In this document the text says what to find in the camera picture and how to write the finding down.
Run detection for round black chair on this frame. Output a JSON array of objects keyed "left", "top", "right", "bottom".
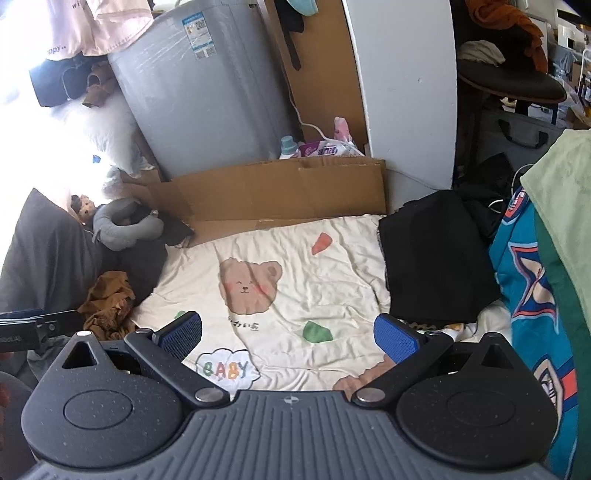
[{"left": 455, "top": 58, "right": 568, "bottom": 121}]

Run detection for orange garment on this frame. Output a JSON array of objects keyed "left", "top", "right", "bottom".
[{"left": 464, "top": 0, "right": 550, "bottom": 75}]

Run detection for beige cloth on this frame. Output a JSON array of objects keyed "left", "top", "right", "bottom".
[{"left": 457, "top": 39, "right": 506, "bottom": 68}]

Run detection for leopard print garment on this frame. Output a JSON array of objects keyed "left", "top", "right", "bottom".
[{"left": 401, "top": 318, "right": 446, "bottom": 332}]

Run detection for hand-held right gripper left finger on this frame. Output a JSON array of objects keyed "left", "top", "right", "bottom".
[{"left": 44, "top": 311, "right": 232, "bottom": 409}]

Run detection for folded cardboard sheet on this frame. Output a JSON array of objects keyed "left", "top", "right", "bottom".
[{"left": 121, "top": 158, "right": 387, "bottom": 247}]

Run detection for cream bear print blanket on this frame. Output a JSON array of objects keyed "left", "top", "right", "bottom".
[{"left": 129, "top": 213, "right": 513, "bottom": 393}]

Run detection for white duvet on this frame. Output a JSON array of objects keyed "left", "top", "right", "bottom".
[{"left": 46, "top": 92, "right": 160, "bottom": 178}]

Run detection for brown garment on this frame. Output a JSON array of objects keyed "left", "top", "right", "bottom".
[{"left": 78, "top": 271, "right": 139, "bottom": 342}]

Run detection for upright cardboard panel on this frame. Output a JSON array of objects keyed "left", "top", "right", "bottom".
[{"left": 263, "top": 0, "right": 370, "bottom": 153}]

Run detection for green garment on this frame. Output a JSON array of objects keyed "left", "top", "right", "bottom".
[{"left": 519, "top": 128, "right": 591, "bottom": 480}]

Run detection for grey washing machine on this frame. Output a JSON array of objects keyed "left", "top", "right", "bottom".
[{"left": 107, "top": 0, "right": 305, "bottom": 181}]

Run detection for white power cable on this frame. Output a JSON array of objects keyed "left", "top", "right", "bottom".
[{"left": 286, "top": 88, "right": 365, "bottom": 155}]

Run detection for grey storage bag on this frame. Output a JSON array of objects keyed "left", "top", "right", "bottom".
[{"left": 480, "top": 108, "right": 566, "bottom": 171}]

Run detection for black bag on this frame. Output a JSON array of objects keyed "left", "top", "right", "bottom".
[{"left": 455, "top": 152, "right": 522, "bottom": 245}]

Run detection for black strap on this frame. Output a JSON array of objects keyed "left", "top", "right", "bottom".
[{"left": 272, "top": 0, "right": 305, "bottom": 72}]

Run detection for white charging cable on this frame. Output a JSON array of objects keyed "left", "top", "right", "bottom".
[{"left": 487, "top": 164, "right": 536, "bottom": 213}]

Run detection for pale pink garment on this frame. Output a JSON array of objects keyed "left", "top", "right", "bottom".
[{"left": 46, "top": 0, "right": 155, "bottom": 61}]

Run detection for black cloth bundle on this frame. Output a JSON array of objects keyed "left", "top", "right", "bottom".
[{"left": 28, "top": 58, "right": 102, "bottom": 108}]

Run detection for black shorts bear print panels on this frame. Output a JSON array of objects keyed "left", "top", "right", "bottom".
[{"left": 379, "top": 190, "right": 502, "bottom": 326}]

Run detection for teal printed garment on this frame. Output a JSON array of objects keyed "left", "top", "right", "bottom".
[{"left": 488, "top": 185, "right": 580, "bottom": 478}]

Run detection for grey neck pillow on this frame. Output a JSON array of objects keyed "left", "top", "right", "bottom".
[{"left": 92, "top": 198, "right": 166, "bottom": 252}]

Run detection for small brown plush toy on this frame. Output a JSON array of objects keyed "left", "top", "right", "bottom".
[{"left": 70, "top": 194, "right": 98, "bottom": 224}]

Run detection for brown plush item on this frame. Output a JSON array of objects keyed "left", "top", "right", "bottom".
[{"left": 82, "top": 62, "right": 120, "bottom": 109}]

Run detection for black garment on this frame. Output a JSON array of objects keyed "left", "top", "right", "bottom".
[{"left": 117, "top": 210, "right": 195, "bottom": 301}]

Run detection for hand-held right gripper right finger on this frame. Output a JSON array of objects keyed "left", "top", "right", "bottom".
[{"left": 350, "top": 312, "right": 533, "bottom": 408}]

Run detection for dark grey pillow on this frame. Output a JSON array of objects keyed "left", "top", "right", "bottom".
[{"left": 0, "top": 187, "right": 121, "bottom": 324}]

